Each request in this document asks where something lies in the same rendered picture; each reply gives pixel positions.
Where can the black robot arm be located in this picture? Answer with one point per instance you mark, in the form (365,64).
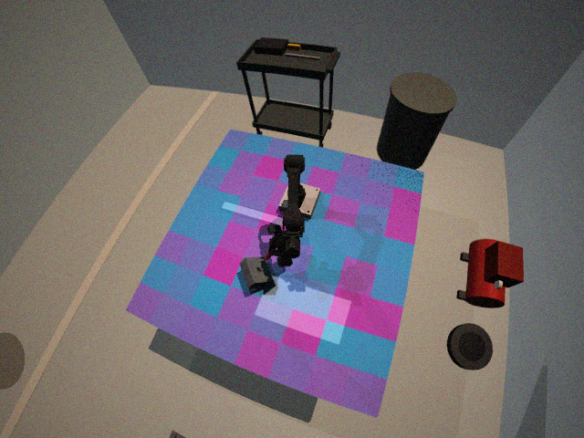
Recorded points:
(294,165)

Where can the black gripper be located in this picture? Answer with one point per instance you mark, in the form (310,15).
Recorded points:
(279,242)

